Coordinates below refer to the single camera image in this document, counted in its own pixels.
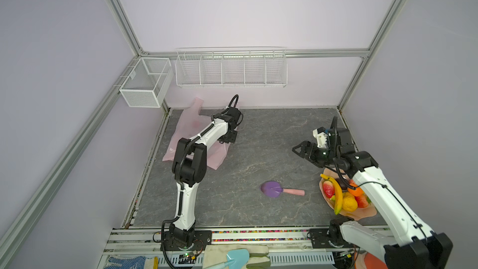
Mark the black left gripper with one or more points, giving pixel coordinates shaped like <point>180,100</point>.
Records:
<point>233,139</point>

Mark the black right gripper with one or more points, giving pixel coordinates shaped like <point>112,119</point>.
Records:
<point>306,144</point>

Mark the pink printed plastic bag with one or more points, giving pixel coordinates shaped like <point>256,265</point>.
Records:
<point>190,124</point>

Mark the red strawberry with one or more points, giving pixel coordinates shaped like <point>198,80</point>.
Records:
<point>363,201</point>
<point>329,189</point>

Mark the yellow banana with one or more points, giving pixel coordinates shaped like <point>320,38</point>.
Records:
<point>338,203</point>

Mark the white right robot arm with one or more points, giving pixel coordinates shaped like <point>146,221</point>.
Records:
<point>413,243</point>

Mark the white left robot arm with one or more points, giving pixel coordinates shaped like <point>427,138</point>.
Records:
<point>189,169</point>

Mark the orange tangerine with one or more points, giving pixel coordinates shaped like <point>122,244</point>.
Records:
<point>354,189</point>

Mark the red strawberry on plate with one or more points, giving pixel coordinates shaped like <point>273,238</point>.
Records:
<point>363,201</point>

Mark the beige wavy fruit plate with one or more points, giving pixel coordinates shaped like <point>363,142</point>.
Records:
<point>357,214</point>

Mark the beige work glove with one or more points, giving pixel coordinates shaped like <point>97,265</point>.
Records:
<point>259,255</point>

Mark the teal plastic trowel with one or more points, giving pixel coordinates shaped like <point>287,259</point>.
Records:
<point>236,259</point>

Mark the orange rubber glove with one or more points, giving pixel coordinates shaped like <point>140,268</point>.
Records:
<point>368,261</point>

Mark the blue knitted glove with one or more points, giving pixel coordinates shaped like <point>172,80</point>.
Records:
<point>128,263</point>

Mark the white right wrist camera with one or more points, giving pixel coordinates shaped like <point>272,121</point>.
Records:
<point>322,137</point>

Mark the purple scoop pink handle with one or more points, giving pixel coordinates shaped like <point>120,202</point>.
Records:
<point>273,189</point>

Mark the long white wire shelf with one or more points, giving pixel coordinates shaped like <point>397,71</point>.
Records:
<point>231,67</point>

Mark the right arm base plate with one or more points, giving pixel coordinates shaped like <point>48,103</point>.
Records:
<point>320,239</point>

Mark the small white wire basket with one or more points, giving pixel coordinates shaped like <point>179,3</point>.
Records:
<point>148,82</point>

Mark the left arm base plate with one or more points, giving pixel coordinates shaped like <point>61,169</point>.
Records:
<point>186,241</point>

